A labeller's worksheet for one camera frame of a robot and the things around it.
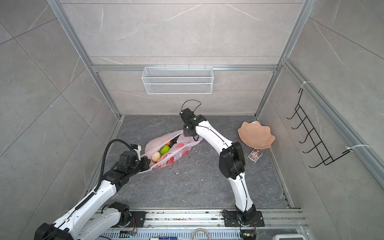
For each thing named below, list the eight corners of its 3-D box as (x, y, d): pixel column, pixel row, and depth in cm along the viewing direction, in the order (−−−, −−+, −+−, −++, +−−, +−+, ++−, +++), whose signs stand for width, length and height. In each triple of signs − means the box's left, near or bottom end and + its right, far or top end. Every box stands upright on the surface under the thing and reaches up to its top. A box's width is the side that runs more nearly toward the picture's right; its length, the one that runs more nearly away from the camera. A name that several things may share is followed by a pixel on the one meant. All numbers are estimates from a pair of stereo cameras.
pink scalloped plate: (232, 137, 108) (234, 133, 104) (244, 121, 119) (246, 116, 115) (265, 155, 99) (269, 151, 95) (275, 136, 110) (279, 131, 105)
